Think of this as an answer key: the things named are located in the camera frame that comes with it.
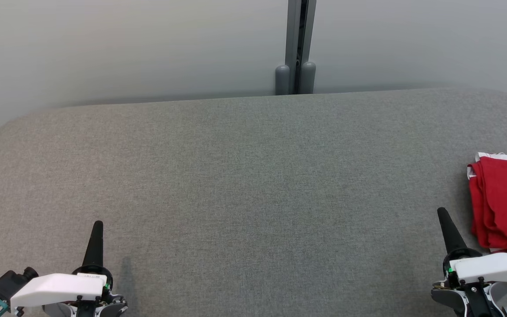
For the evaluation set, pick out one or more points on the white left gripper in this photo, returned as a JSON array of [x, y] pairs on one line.
[[55, 286]]

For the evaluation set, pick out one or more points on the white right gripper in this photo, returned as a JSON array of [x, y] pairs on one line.
[[495, 268]]

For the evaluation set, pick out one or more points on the red Bulls basketball jersey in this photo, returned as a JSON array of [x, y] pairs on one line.
[[500, 156]]

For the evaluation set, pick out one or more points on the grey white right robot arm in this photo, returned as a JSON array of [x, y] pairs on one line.
[[473, 301]]

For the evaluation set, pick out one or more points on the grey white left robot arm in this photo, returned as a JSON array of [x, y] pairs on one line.
[[108, 307]]

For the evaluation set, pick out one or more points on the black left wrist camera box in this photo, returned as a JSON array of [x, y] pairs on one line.
[[9, 284]]

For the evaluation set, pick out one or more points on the grey partition post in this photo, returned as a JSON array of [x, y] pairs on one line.
[[296, 44]]

